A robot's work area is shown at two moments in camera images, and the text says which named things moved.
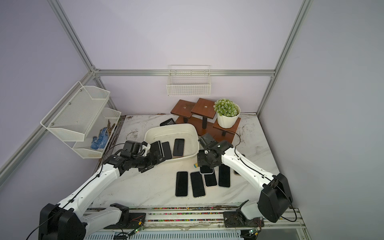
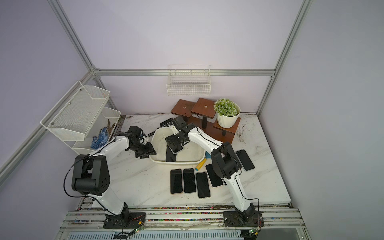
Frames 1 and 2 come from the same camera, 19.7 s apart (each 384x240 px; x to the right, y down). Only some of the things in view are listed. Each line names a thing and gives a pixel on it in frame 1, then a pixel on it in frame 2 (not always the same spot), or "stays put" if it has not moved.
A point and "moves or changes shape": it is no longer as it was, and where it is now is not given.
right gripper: [203, 160] -> [176, 142]
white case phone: [157, 146] -> [171, 156]
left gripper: [151, 163] -> [149, 151]
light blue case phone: [210, 180] -> [202, 185]
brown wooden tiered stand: [200, 114] stays put
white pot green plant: [227, 112] stays put
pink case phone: [197, 184] -> [189, 182]
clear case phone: [181, 184] -> [176, 181]
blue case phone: [224, 176] moves or changes shape
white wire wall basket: [189, 80] stays put
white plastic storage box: [169, 133] moves or changes shape
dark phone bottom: [206, 170] moves or changes shape
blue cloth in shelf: [100, 142] stays put
